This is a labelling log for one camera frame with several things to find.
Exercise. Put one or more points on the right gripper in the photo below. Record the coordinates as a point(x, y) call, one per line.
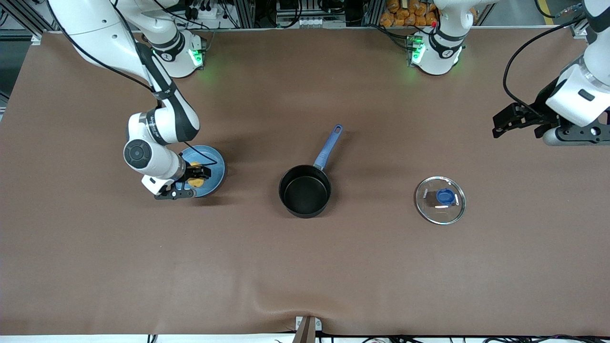
point(192, 171)

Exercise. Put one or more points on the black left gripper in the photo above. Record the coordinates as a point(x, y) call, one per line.
point(540, 107)

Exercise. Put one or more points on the yellow potato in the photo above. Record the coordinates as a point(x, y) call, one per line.
point(196, 183)

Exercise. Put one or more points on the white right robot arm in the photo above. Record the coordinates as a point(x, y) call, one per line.
point(95, 33)

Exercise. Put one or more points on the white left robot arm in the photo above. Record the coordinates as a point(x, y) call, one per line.
point(441, 57)

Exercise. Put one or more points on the blue plate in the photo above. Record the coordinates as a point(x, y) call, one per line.
point(217, 178)

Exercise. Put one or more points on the white power strip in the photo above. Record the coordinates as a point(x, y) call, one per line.
point(209, 13)

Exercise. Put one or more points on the orange toy food pile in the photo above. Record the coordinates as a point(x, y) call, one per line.
point(410, 14)

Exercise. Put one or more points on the brown table mat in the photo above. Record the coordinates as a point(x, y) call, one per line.
point(429, 267)

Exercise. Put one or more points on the aluminium frame profile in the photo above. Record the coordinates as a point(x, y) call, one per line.
point(33, 26)
point(577, 31)

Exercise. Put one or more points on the aluminium frame post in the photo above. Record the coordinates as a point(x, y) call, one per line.
point(247, 13)

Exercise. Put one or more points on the metal camera pole bracket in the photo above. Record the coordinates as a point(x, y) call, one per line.
point(307, 331)

